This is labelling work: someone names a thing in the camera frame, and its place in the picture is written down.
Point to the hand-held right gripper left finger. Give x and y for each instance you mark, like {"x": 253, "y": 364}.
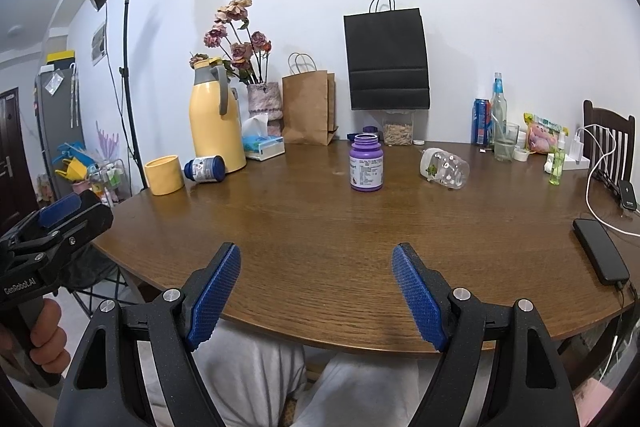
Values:
{"x": 215, "y": 297}

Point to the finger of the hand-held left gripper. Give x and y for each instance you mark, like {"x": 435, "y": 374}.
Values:
{"x": 60, "y": 209}

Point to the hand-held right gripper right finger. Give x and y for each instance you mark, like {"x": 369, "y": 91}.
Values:
{"x": 417, "y": 297}

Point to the yellow cup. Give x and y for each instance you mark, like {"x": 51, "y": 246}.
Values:
{"x": 164, "y": 177}

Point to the small white cup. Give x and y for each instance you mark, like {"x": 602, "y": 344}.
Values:
{"x": 521, "y": 154}

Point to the person's left hand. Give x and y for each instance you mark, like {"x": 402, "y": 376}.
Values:
{"x": 50, "y": 332}

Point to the cluttered storage rack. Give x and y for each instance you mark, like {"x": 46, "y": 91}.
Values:
{"x": 92, "y": 172}

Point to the dark wooden door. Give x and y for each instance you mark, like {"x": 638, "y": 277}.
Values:
{"x": 10, "y": 147}

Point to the grey refrigerator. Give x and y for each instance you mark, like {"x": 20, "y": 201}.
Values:
{"x": 57, "y": 122}

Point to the white pants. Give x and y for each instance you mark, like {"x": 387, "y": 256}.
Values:
{"x": 260, "y": 382}

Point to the blue jar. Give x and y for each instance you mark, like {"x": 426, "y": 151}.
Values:
{"x": 206, "y": 169}

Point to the black light stand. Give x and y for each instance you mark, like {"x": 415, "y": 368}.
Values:
{"x": 129, "y": 97}

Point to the clear plastic bottle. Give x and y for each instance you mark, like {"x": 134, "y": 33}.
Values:
{"x": 447, "y": 168}

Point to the purple pill bottle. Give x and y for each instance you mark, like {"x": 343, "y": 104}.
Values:
{"x": 366, "y": 167}

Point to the yellow box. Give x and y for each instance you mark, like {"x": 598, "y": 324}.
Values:
{"x": 61, "y": 56}

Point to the blue tissue box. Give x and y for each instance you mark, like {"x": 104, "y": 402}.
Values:
{"x": 262, "y": 146}

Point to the clear grain container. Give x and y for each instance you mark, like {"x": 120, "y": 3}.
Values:
{"x": 398, "y": 129}

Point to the yellow thermos jug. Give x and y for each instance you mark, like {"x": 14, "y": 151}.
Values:
{"x": 215, "y": 127}

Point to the clear drinking glass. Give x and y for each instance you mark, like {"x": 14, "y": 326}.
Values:
{"x": 506, "y": 142}

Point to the blue soda can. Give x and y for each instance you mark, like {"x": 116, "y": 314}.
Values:
{"x": 481, "y": 122}

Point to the black power bank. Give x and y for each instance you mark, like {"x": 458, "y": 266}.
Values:
{"x": 600, "y": 251}

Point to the green spray bottle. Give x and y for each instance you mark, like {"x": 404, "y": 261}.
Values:
{"x": 556, "y": 164}

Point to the pink fuzzy vase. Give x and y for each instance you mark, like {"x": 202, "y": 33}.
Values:
{"x": 264, "y": 102}

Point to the white power strip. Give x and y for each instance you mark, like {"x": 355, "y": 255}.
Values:
{"x": 575, "y": 166}

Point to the pink snack packet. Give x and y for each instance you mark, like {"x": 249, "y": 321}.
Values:
{"x": 542, "y": 134}

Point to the glass bottle with blue label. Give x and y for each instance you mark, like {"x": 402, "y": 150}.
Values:
{"x": 499, "y": 107}

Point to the brown paper bag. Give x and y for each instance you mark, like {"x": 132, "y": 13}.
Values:
{"x": 307, "y": 107}

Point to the white charger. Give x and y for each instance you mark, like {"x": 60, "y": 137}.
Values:
{"x": 577, "y": 147}

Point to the small black device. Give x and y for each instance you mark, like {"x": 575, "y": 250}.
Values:
{"x": 627, "y": 194}

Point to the black paper bag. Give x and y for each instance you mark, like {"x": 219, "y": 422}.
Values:
{"x": 387, "y": 57}

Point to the dried flower bouquet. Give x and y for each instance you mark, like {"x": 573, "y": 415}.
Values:
{"x": 237, "y": 42}

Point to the dark wooden chair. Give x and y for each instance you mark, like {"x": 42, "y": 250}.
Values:
{"x": 607, "y": 132}

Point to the wall paper sheet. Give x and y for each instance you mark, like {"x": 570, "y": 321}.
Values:
{"x": 99, "y": 44}

